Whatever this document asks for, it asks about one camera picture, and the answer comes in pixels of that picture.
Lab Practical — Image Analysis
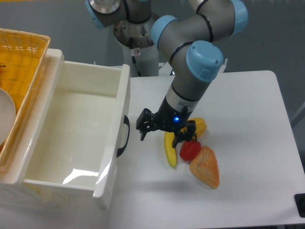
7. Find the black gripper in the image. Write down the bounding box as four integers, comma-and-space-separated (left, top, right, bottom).
136, 98, 196, 148

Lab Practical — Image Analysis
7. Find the black top drawer handle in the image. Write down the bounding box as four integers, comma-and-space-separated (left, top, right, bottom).
116, 115, 130, 157

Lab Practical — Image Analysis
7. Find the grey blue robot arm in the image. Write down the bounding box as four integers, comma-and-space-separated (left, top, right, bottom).
85, 0, 248, 146

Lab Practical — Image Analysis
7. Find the white drawer cabinet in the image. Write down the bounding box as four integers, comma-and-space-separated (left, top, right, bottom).
0, 49, 64, 208

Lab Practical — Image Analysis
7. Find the yellow banana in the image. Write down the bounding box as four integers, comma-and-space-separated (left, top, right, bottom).
163, 132, 177, 168

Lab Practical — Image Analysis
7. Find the red bell pepper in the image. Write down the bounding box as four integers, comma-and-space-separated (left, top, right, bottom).
180, 140, 202, 163

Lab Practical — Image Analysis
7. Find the yellow bell pepper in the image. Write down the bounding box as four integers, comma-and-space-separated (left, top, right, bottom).
187, 117, 207, 139

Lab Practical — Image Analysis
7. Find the orange pastry turnover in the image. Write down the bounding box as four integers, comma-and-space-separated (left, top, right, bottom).
190, 146, 220, 189

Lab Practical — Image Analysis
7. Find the black object at edge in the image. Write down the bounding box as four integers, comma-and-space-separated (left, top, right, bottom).
294, 193, 305, 218

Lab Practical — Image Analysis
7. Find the white plate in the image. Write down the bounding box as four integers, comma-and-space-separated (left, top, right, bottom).
0, 89, 16, 144

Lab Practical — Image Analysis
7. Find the yellow wicker basket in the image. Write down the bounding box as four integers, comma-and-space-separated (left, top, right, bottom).
0, 28, 51, 165

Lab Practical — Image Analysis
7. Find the white metal bracket right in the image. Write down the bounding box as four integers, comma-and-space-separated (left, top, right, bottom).
219, 58, 228, 73

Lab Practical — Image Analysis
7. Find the black cable on pedestal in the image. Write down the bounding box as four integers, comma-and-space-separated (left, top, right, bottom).
129, 37, 142, 77

